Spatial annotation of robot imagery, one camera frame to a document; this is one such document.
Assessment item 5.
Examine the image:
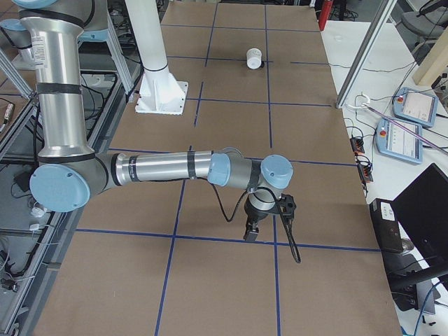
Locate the purple stick green tip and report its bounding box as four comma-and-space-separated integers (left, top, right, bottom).
360, 103, 447, 155

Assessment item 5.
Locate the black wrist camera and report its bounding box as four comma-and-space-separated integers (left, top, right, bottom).
279, 194, 297, 221

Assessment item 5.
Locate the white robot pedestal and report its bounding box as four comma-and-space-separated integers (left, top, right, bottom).
125, 0, 188, 116

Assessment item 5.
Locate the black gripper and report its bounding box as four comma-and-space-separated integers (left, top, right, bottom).
244, 188, 277, 241

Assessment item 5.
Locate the black laptop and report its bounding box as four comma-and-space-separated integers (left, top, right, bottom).
388, 163, 447, 291

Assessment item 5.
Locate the teach pendant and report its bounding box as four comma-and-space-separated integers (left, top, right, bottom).
393, 87, 439, 128
375, 118, 423, 165

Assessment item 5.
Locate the brown paper table cover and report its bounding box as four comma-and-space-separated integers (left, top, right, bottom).
34, 2, 401, 335

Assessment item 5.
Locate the black box on table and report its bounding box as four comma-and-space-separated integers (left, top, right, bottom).
369, 198, 403, 253

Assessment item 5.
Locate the near teach pendant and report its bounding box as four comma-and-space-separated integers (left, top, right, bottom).
375, 118, 423, 165

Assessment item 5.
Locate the far teach pendant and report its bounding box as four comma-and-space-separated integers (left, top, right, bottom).
393, 87, 439, 128

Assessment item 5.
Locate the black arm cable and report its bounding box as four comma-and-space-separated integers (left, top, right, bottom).
213, 181, 302, 264

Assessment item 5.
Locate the aluminium frame post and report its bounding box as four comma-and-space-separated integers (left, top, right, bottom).
335, 0, 398, 109

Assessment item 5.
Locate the red cylinder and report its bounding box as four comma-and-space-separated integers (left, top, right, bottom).
318, 0, 333, 32

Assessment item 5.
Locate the white smiley mug black handle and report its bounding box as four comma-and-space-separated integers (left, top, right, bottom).
246, 48, 264, 70

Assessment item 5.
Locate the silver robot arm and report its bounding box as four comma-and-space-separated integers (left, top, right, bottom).
17, 1, 295, 242

